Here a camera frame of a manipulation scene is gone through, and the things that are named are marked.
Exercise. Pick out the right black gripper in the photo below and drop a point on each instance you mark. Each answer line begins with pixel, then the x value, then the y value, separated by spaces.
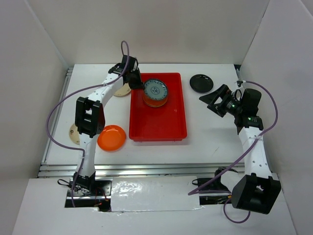
pixel 210 99

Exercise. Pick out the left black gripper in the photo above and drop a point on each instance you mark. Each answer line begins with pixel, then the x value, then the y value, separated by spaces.
pixel 139 84

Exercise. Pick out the black plate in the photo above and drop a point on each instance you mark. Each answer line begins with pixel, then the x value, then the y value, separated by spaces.
pixel 201 83

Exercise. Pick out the blue patterned plate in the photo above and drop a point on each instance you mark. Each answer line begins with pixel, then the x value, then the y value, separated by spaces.
pixel 155 89

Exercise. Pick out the yellow patterned plate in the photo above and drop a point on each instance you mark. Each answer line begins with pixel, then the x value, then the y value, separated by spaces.
pixel 155 105

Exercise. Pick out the orange plate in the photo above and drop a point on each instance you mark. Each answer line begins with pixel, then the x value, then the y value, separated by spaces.
pixel 152 101
pixel 112 138

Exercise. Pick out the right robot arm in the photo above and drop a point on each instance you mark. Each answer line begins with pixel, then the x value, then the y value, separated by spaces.
pixel 257 191

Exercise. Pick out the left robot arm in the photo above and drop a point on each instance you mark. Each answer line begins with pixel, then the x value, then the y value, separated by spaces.
pixel 90 119

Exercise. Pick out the red plastic bin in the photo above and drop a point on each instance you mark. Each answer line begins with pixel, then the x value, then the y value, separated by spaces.
pixel 164 123

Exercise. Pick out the beige plate with characters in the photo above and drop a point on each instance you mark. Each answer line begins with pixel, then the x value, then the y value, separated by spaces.
pixel 74 134

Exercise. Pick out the white front cover panel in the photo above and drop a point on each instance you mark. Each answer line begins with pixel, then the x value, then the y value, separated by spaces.
pixel 153 194

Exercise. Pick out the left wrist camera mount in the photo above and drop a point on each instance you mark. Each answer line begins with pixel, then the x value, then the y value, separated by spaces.
pixel 129 63

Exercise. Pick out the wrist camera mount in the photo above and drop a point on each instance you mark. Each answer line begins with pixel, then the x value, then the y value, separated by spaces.
pixel 240 83
pixel 129 63

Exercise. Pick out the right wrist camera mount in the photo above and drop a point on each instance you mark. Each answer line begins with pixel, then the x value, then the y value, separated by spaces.
pixel 240 83

